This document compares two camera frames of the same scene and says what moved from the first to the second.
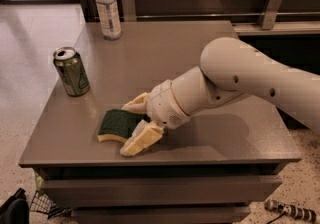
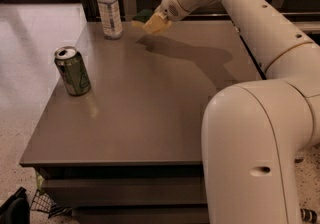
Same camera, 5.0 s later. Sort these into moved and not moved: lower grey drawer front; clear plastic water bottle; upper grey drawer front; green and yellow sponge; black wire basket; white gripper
Moved: white gripper; green and yellow sponge
Not moved: black wire basket; upper grey drawer front; lower grey drawer front; clear plastic water bottle
